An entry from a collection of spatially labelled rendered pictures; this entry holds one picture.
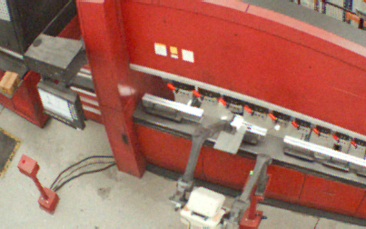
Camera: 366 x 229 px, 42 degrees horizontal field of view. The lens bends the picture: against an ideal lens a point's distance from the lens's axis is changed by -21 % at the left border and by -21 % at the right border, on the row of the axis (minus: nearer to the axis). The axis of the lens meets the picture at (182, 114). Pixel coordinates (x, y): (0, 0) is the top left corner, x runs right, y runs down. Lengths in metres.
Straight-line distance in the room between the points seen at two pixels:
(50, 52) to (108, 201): 1.96
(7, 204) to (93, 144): 1.40
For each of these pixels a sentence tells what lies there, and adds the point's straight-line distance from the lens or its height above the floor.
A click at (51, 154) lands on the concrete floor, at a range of 5.90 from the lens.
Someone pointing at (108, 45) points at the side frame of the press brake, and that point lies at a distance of 4.09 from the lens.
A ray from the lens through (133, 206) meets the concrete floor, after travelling 5.39.
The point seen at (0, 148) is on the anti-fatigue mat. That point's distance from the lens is 6.20.
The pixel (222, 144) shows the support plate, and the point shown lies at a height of 1.00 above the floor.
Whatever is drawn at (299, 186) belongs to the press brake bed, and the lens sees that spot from 4.83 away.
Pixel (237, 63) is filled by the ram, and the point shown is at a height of 1.73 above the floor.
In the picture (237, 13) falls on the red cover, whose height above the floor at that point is 2.27.
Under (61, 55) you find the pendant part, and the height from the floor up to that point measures 1.95.
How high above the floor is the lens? 4.72
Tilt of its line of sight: 53 degrees down
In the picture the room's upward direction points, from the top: 7 degrees counter-clockwise
